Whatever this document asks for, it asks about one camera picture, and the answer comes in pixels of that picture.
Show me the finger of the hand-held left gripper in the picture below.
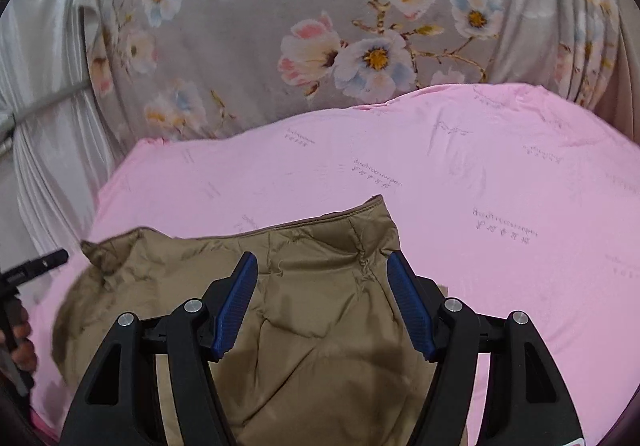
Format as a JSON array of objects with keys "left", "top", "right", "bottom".
[{"left": 0, "top": 248, "right": 70, "bottom": 288}]

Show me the pink bed sheet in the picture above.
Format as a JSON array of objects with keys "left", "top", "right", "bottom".
[{"left": 29, "top": 82, "right": 640, "bottom": 446}]

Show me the olive quilted jacket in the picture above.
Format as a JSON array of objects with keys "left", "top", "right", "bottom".
[{"left": 52, "top": 194, "right": 469, "bottom": 446}]

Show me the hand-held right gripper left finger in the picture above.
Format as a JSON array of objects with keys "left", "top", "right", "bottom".
[{"left": 59, "top": 251, "right": 259, "bottom": 446}]

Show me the person's left hand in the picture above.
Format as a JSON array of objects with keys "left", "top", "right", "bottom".
[{"left": 9, "top": 306, "right": 39, "bottom": 374}]

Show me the white satin curtain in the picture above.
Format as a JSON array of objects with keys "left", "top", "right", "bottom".
[{"left": 0, "top": 0, "right": 127, "bottom": 277}]

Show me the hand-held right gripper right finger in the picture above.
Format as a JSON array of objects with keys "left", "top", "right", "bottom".
[{"left": 386, "top": 250, "right": 585, "bottom": 446}]

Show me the grey strap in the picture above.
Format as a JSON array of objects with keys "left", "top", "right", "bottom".
[{"left": 9, "top": 80, "right": 97, "bottom": 127}]

